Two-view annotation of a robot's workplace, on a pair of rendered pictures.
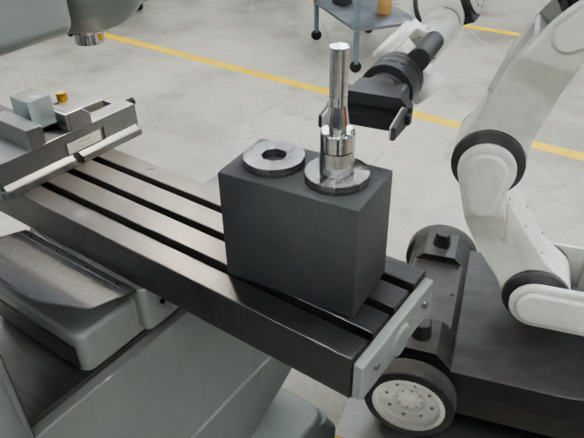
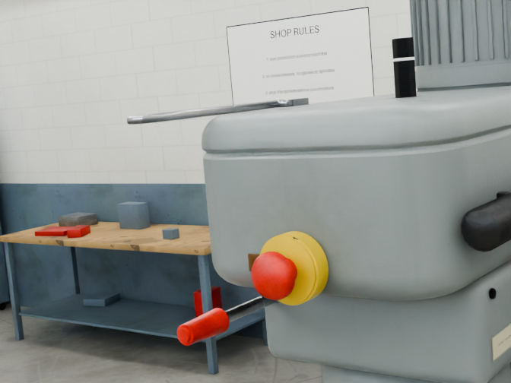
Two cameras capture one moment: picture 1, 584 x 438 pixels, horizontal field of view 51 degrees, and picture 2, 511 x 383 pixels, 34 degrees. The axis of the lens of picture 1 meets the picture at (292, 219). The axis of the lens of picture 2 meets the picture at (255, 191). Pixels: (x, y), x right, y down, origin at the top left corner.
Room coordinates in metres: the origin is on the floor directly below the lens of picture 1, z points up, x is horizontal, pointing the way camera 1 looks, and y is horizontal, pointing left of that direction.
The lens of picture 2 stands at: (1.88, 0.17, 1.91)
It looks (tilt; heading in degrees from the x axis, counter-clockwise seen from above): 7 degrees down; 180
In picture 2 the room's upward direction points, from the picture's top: 5 degrees counter-clockwise
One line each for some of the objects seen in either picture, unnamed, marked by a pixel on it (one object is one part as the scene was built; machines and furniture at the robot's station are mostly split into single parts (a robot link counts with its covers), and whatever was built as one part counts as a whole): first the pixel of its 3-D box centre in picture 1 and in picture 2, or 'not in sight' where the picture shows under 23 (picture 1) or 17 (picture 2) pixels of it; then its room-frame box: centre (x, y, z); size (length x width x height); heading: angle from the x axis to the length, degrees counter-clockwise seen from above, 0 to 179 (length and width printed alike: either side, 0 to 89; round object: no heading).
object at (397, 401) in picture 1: (409, 397); not in sight; (0.89, -0.25, 0.50); 0.20 x 0.05 x 0.20; 70
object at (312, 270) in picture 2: not in sight; (293, 267); (1.19, 0.19, 1.76); 0.06 x 0.02 x 0.06; 54
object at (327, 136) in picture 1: (337, 133); not in sight; (0.72, -0.06, 1.24); 0.05 x 0.05 x 0.01
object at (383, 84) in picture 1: (381, 97); not in sight; (0.90, -0.15, 1.22); 0.13 x 0.12 x 0.10; 64
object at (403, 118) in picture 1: (401, 125); not in sight; (0.79, -0.16, 1.22); 0.06 x 0.02 x 0.03; 154
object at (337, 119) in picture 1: (338, 89); not in sight; (0.72, -0.06, 1.30); 0.03 x 0.03 x 0.11
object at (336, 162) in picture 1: (336, 154); not in sight; (0.72, -0.06, 1.21); 0.05 x 0.05 x 0.05
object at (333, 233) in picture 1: (305, 221); not in sight; (0.75, -0.02, 1.09); 0.22 x 0.12 x 0.20; 60
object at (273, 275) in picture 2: not in sight; (277, 274); (1.21, 0.17, 1.76); 0.04 x 0.03 x 0.04; 54
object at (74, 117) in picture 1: (60, 111); not in sight; (1.18, 0.48, 1.08); 0.12 x 0.06 x 0.04; 53
